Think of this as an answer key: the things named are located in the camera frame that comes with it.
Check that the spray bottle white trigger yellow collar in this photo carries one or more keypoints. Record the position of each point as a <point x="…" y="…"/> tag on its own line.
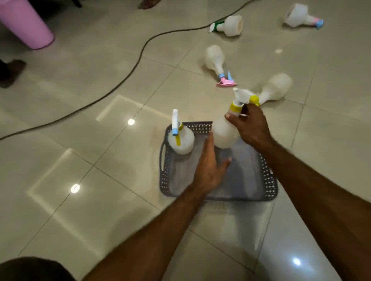
<point x="224" y="134"/>

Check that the grey perforated plastic tray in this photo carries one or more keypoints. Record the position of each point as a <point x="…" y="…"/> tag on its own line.
<point x="249" y="176"/>

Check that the pink plastic bin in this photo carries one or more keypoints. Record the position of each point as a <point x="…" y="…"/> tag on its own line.
<point x="26" y="23"/>

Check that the person's right hand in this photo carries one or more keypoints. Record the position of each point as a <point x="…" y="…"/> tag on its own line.
<point x="255" y="127"/>

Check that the person's right forearm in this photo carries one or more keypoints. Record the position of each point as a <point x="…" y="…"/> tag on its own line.
<point x="318" y="202"/>

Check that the person's left hand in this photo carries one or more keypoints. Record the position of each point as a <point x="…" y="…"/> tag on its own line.
<point x="207" y="170"/>

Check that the spray bottle blue yellow trigger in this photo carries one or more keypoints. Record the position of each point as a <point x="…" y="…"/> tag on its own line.
<point x="182" y="143"/>

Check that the person's left forearm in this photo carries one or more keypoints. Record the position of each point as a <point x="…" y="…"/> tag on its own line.
<point x="150" y="246"/>

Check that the person's leg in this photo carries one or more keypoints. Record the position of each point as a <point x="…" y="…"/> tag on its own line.
<point x="32" y="270"/>

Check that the spray bottle pink collar blue nozzle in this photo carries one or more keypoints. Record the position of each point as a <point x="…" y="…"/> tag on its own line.
<point x="297" y="16"/>

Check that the person's left thumb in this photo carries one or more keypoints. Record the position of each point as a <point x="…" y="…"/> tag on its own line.
<point x="224" y="166"/>

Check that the spray bottle yellow nozzle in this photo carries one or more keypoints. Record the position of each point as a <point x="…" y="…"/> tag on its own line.
<point x="275" y="86"/>

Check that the person's right thumb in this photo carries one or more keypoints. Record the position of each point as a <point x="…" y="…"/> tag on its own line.
<point x="234" y="120"/>

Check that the spray bottle pink trigger blue collar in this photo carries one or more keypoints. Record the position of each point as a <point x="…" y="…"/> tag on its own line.
<point x="215" y="58"/>

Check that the spray bottle green collar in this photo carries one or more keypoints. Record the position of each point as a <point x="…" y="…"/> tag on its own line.
<point x="233" y="26"/>

